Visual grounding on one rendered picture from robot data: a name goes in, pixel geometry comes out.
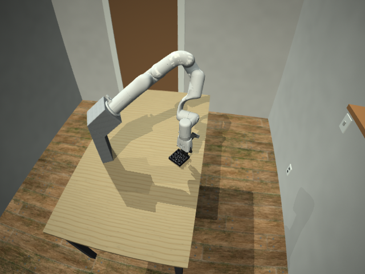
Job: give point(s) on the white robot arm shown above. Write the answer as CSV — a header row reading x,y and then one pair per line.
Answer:
x,y
143,82

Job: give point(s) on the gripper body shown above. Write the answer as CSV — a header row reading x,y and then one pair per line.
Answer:
x,y
184,145

